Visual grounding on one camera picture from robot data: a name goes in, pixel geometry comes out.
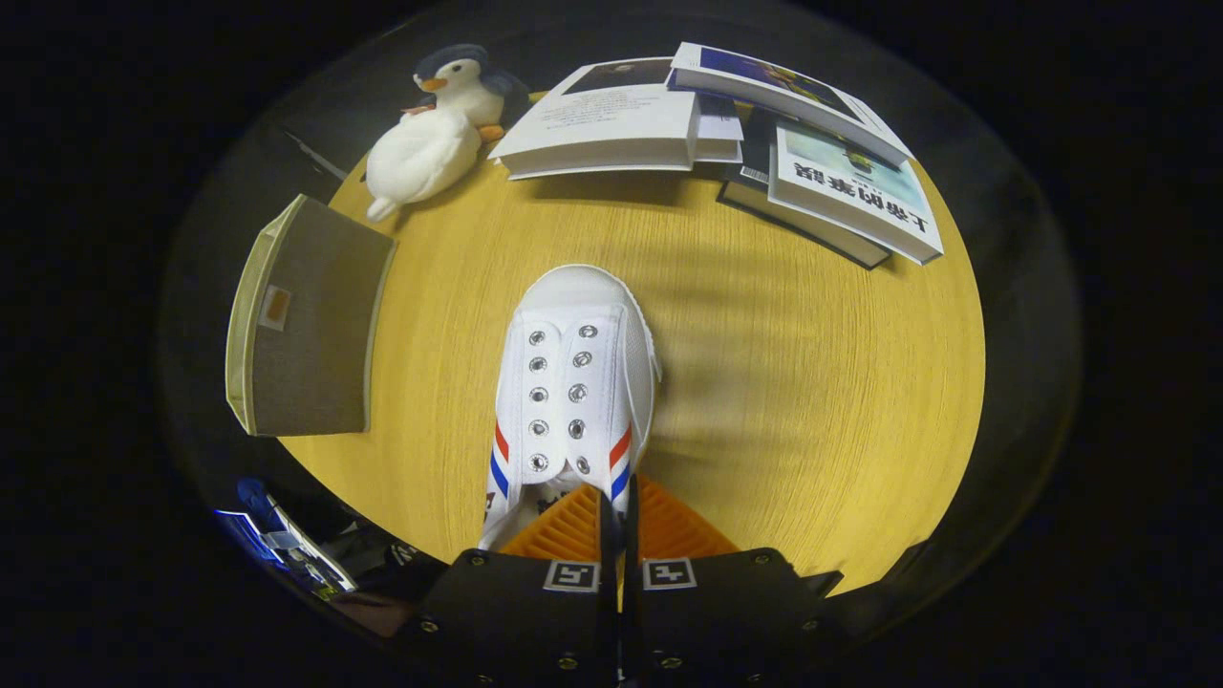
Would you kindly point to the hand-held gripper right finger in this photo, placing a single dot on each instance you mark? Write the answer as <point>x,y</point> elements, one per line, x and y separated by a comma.
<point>632,535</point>

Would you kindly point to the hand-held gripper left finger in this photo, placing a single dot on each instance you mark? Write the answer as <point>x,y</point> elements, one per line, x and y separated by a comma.
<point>608,535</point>

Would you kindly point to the white striped canvas shoe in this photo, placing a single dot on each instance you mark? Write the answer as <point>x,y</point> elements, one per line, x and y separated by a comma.
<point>573,382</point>

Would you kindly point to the cream fabric storage box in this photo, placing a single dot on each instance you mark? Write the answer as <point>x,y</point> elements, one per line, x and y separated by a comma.
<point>311,325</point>

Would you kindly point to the open laptop computer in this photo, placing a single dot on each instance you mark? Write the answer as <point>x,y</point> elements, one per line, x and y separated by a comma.
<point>296,554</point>

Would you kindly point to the pale green cover book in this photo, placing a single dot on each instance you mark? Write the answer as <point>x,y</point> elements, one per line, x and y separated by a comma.
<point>850,186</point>

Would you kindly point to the thin white book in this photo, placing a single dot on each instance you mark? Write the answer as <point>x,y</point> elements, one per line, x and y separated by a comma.
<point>718,129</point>

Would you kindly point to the white duck plush toy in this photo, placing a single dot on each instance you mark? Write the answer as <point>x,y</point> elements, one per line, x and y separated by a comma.
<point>420,158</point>

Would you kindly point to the blue picture cover book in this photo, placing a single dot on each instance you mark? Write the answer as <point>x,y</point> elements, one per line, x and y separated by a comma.
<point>783,86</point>

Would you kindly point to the grey penguin plush toy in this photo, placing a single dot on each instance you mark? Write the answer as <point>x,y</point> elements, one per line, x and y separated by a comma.
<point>463,81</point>

